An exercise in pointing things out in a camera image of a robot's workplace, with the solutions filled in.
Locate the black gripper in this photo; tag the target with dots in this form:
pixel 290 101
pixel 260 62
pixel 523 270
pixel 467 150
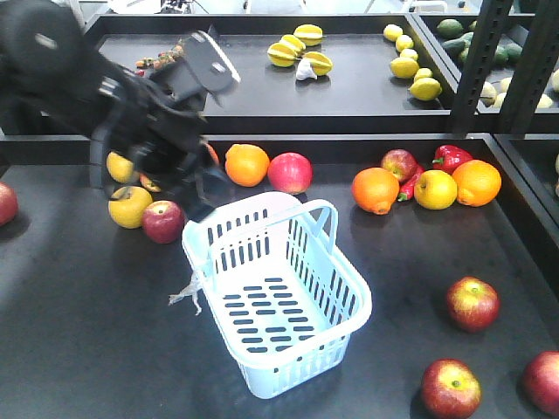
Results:
pixel 163 143

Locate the light blue plastic basket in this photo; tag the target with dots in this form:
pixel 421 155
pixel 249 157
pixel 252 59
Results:
pixel 284 297

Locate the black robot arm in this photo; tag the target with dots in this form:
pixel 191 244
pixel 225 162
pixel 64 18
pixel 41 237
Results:
pixel 47 62

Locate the orange middle right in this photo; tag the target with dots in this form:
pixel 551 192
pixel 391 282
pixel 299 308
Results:
pixel 246 164

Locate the small red apple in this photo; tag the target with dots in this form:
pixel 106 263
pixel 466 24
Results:
pixel 163 221

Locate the red apple beside oranges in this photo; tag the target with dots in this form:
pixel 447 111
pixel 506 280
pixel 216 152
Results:
pixel 291 173

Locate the yellow pear left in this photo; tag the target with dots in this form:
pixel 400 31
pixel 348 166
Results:
pixel 127 205

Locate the white garlic bulb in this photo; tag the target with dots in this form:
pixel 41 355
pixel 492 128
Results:
pixel 305 71

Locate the orange with navel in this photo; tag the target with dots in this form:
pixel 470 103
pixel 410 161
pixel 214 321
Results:
pixel 375 190

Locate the dark red apple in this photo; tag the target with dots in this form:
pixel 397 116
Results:
pixel 401 163

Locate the red chili pepper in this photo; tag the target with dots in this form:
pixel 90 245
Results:
pixel 407 190

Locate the red apple far corner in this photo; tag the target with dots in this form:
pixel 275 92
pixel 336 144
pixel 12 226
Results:
pixel 8 205

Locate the black wooden display stand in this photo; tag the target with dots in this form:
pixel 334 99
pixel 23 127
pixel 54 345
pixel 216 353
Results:
pixel 86 329

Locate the red bell pepper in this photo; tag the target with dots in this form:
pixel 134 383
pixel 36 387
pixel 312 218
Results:
pixel 449 157

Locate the large orange right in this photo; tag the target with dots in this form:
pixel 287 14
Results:
pixel 478 183

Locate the red yellow apple right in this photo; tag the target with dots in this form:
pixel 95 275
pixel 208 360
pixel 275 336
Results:
pixel 472 304

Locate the red yellow apple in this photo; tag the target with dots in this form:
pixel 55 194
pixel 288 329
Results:
pixel 472 304
pixel 540 382

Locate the red apple near front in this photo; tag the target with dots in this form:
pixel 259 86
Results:
pixel 449 389

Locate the red yellow apple left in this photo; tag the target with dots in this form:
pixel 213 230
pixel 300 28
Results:
pixel 540 382

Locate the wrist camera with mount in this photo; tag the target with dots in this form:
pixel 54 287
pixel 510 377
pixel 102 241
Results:
pixel 203 68

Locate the black shelf upright post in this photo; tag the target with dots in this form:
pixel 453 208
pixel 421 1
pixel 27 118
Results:
pixel 479 62

